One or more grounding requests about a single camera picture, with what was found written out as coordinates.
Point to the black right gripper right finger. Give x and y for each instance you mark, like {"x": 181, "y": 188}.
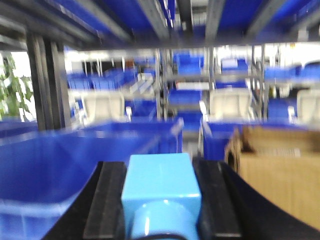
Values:
{"x": 232, "y": 210}

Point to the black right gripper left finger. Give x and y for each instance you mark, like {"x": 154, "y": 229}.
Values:
{"x": 97, "y": 212}

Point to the light blue block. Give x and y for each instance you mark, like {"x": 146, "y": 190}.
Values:
{"x": 161, "y": 197}

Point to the large blue bin left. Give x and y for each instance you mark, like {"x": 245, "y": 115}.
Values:
{"x": 41, "y": 174}

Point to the blue bin centre right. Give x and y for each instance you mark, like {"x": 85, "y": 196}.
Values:
{"x": 217, "y": 133}

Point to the brown cardboard box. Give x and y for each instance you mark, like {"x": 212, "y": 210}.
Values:
{"x": 283, "y": 165}

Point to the green plant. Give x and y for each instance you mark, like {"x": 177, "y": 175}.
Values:
{"x": 15, "y": 91}

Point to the dark metal rack post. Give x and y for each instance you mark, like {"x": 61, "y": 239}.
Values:
{"x": 49, "y": 82}

